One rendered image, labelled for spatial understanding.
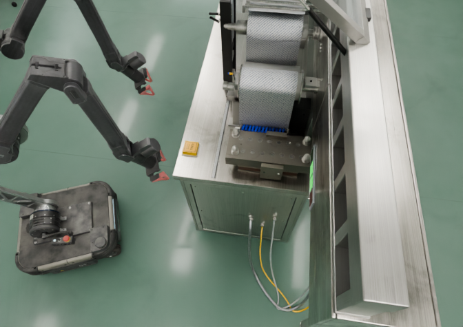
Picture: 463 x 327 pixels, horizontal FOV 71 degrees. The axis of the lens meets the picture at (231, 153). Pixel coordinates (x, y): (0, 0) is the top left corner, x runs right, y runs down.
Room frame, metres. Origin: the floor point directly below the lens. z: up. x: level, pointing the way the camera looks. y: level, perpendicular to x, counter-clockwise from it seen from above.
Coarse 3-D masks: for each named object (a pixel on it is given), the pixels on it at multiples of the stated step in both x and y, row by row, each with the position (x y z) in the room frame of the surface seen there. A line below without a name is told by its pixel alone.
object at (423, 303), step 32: (384, 0) 1.27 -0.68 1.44; (384, 32) 1.06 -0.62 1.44; (320, 64) 1.03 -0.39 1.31; (384, 64) 0.89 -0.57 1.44; (320, 96) 0.85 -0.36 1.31; (384, 96) 0.73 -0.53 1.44; (320, 128) 0.70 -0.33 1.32; (320, 160) 0.56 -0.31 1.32; (320, 192) 0.44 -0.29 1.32; (416, 192) 0.37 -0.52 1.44; (320, 224) 0.33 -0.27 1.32; (416, 224) 0.28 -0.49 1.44; (320, 256) 0.24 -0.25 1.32; (416, 256) 0.20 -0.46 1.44; (320, 288) 0.15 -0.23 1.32; (416, 288) 0.12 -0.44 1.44; (320, 320) 0.07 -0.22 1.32; (352, 320) 0.06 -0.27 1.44; (384, 320) 0.06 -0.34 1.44; (416, 320) 0.05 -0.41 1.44
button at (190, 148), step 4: (188, 144) 0.91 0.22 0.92; (192, 144) 0.91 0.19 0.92; (196, 144) 0.90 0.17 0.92; (184, 148) 0.88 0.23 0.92; (188, 148) 0.88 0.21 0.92; (192, 148) 0.88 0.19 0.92; (196, 148) 0.88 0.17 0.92; (184, 152) 0.86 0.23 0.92; (188, 152) 0.86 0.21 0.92; (192, 152) 0.86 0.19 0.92; (196, 152) 0.86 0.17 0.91
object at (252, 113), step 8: (240, 104) 0.94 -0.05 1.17; (248, 104) 0.94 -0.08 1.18; (256, 104) 0.93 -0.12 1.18; (264, 104) 0.93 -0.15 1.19; (272, 104) 0.92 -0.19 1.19; (280, 104) 0.91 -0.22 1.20; (240, 112) 0.94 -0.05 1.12; (248, 112) 0.94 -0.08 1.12; (256, 112) 0.93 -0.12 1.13; (264, 112) 0.93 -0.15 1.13; (272, 112) 0.92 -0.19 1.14; (280, 112) 0.91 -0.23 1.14; (288, 112) 0.91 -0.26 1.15; (248, 120) 0.94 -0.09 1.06; (256, 120) 0.93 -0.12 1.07; (264, 120) 0.92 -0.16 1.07; (272, 120) 0.92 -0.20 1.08; (280, 120) 0.91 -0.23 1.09; (288, 120) 0.91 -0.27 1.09
